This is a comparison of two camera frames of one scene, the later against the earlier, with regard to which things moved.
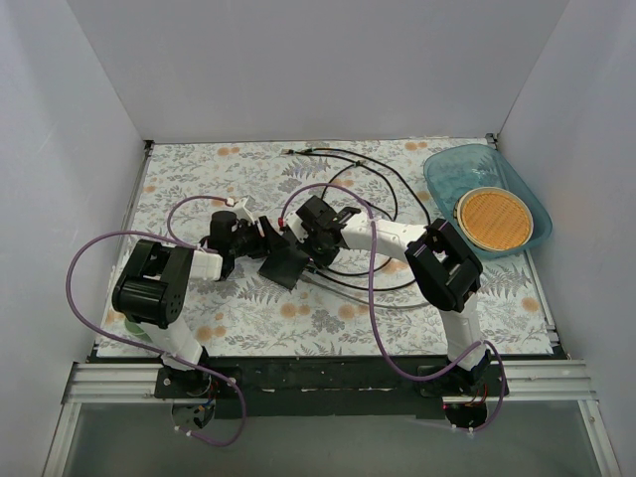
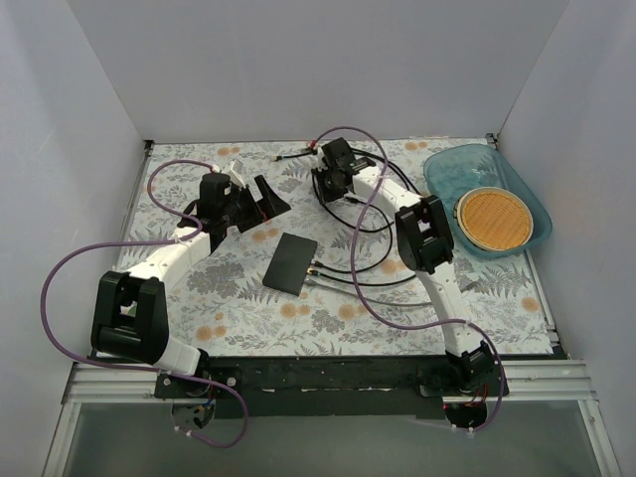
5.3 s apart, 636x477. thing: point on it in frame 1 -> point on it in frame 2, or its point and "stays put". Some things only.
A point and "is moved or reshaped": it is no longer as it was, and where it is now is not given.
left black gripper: x=265 y=234 -> x=250 y=205
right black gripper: x=304 y=244 -> x=325 y=180
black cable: x=354 y=164 is moved or reshaped
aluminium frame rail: x=556 y=382 stays put
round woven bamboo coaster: x=495 y=219 stays put
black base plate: x=327 y=388 stays put
